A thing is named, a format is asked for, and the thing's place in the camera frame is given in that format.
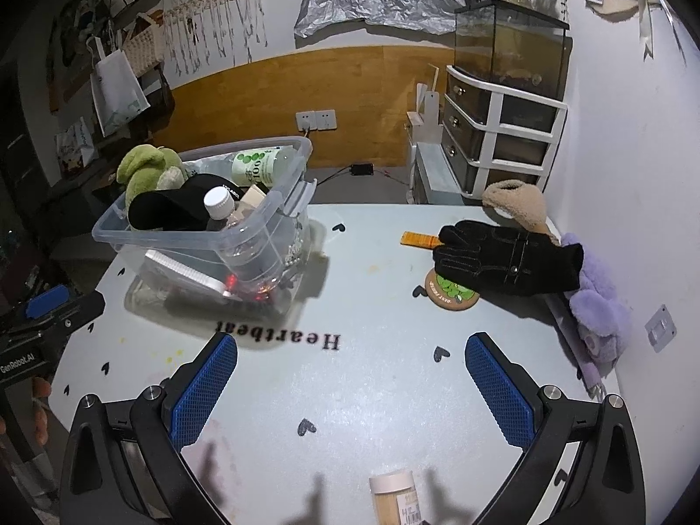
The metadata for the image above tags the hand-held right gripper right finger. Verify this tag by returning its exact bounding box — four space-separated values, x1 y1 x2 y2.
465 332 646 525

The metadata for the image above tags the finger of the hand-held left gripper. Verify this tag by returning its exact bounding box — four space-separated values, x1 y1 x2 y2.
24 284 69 321
52 291 106 336

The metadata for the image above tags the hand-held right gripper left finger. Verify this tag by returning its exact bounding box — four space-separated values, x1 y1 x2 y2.
59 332 238 525

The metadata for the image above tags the round coaster with green print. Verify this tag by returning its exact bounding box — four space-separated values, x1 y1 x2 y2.
425 268 481 312

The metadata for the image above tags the clear plastic storage container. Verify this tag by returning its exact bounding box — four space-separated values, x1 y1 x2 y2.
91 136 318 315

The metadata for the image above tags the purple plush toy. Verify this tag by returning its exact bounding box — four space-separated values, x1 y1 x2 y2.
547 232 632 395

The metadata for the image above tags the black glove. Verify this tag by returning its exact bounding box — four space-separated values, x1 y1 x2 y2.
432 220 585 297

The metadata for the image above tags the small jar with white lid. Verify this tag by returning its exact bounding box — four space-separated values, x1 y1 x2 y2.
369 469 424 525

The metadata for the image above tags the person's left hand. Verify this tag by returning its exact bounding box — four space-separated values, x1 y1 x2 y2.
0 376 53 449

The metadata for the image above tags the dark low cabinet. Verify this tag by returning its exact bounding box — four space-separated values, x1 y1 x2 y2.
46 136 132 220

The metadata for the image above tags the black cap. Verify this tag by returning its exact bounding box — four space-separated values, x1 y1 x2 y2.
127 173 247 231

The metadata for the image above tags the printed paper bag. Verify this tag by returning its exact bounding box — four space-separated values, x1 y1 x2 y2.
55 117 96 179

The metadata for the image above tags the green plush toy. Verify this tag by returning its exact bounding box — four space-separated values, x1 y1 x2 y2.
116 145 189 209

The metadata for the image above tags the clear water bottle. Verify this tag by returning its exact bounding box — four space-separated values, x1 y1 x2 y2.
204 186 285 291

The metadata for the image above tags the orange tube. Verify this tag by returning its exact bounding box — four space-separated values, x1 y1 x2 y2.
401 231 444 249

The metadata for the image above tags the beige mannequin hand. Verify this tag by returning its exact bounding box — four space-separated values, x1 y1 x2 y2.
481 179 564 247

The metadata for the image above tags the white tote bag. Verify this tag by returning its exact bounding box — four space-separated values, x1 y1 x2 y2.
87 35 151 137

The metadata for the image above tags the white bottle with green label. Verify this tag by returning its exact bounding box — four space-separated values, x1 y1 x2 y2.
231 147 299 188

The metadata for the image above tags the pale blue wooden shelf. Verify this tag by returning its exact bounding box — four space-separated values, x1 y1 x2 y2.
410 142 467 206

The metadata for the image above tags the woven hanging basket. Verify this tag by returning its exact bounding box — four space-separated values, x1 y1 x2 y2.
123 14 168 77

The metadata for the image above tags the white wooden stand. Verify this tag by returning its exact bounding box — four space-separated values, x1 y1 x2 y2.
405 66 444 146

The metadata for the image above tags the glass fish tank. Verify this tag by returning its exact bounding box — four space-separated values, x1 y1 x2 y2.
454 0 572 102

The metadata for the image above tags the white wall switch plate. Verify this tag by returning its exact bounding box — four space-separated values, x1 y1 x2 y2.
644 303 678 354

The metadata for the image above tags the white frame drawer cabinet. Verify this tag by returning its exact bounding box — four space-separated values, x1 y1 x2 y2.
440 64 568 196

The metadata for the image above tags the dark wall decoration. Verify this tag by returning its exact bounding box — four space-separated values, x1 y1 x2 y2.
49 0 148 116

